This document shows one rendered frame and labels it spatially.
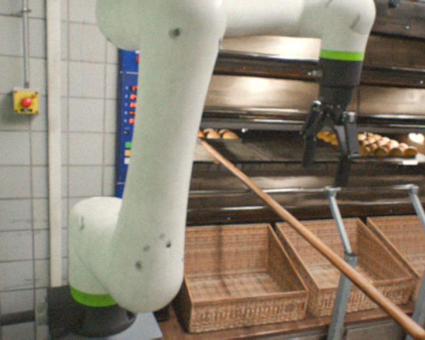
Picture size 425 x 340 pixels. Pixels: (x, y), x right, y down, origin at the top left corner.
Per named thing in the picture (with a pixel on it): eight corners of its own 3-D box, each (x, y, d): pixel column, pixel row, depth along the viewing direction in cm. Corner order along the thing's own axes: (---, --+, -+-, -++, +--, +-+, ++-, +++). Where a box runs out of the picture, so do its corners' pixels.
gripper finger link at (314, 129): (324, 114, 96) (321, 108, 96) (301, 141, 105) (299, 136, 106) (338, 113, 97) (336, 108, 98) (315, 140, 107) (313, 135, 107)
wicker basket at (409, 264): (355, 258, 263) (365, 216, 255) (428, 252, 281) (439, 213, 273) (413, 304, 219) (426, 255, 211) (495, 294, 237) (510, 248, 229)
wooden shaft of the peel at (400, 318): (427, 343, 95) (431, 332, 94) (416, 345, 94) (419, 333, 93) (205, 145, 249) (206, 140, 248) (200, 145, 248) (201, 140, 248)
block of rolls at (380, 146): (307, 134, 315) (309, 127, 313) (362, 135, 331) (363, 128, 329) (360, 156, 260) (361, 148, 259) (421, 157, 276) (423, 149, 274)
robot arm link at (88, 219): (88, 323, 77) (89, 225, 71) (59, 281, 88) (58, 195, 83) (151, 302, 84) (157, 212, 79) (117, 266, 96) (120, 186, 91)
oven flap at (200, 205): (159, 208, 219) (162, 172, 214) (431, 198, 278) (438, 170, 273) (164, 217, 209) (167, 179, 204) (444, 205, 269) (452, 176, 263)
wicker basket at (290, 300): (164, 275, 223) (167, 226, 215) (263, 267, 241) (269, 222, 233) (187, 336, 179) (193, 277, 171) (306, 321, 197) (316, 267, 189)
